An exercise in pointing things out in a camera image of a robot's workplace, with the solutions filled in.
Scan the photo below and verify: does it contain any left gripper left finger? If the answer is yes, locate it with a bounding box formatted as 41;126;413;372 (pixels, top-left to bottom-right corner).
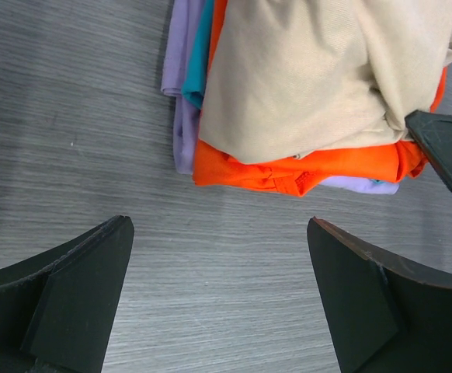
0;215;134;372

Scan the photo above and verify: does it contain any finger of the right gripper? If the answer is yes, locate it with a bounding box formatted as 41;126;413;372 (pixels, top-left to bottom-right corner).
405;111;452;193

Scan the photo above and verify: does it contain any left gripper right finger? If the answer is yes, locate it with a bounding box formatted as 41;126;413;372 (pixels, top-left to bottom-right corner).
307;218;452;372

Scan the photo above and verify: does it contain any beige t shirt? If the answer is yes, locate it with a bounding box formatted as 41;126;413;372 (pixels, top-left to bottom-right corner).
199;1;452;164

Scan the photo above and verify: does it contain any orange folded t shirt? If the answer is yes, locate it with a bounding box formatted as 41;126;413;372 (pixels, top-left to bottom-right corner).
192;0;448;198

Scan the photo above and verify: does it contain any teal folded t shirt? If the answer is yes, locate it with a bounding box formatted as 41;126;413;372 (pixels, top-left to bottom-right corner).
182;0;214;110

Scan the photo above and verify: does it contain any lavender folded t shirt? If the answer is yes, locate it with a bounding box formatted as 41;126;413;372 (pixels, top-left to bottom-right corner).
160;0;401;197

